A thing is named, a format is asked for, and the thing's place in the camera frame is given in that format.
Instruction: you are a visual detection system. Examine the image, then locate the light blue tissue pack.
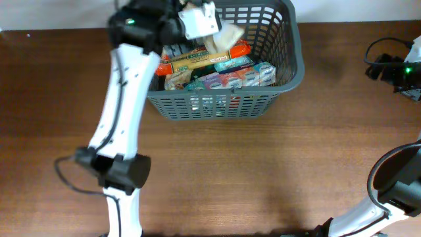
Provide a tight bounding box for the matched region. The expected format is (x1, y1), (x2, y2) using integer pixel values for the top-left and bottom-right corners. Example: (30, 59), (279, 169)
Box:
(214, 56), (253, 72)

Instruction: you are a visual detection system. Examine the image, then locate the grey plastic basket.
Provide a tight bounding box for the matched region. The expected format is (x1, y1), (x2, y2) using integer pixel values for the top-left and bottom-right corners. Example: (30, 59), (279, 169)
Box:
(147, 0), (305, 120)

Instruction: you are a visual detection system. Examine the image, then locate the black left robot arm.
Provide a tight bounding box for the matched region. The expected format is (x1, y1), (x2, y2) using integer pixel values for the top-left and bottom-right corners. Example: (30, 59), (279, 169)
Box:
(73, 1), (221, 236)

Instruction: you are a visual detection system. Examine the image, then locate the San Remo spaghetti packet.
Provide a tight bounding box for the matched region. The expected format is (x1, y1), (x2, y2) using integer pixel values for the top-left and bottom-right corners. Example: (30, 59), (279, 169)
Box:
(155, 40), (251, 76)

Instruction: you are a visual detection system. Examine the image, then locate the beige brown pouch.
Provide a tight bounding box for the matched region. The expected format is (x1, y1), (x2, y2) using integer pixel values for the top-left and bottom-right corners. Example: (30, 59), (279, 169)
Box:
(164, 70), (193, 90)

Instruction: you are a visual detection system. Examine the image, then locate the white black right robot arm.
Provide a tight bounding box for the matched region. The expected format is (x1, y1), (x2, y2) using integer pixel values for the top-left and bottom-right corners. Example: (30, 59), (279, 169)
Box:
(304, 38), (420, 237)

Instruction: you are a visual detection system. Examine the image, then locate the Kleenex tissue multipack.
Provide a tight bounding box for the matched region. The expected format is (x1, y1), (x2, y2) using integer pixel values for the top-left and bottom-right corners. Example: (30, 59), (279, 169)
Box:
(184, 62), (276, 90)

